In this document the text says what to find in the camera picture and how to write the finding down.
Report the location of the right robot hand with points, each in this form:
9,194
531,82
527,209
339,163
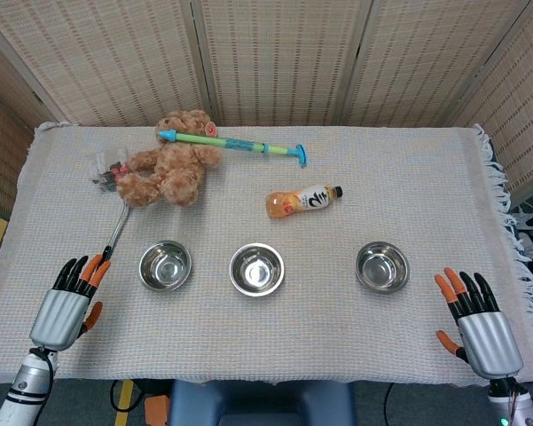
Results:
490,344

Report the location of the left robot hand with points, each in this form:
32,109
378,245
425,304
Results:
60,317

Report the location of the small metal bowl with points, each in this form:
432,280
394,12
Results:
165,266
382,267
257,269

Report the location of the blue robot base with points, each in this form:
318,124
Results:
261,404

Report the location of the orange box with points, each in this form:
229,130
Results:
156,410

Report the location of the beige woven screen panel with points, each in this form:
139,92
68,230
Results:
519,128
284,57
425,57
102,62
2,146

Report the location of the brown teddy bear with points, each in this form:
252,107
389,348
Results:
177,166

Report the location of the white woven tablecloth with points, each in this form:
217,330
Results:
292,333

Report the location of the orange drink bottle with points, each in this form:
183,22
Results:
299,202

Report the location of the green blue toy syringe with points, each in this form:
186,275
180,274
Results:
230,143

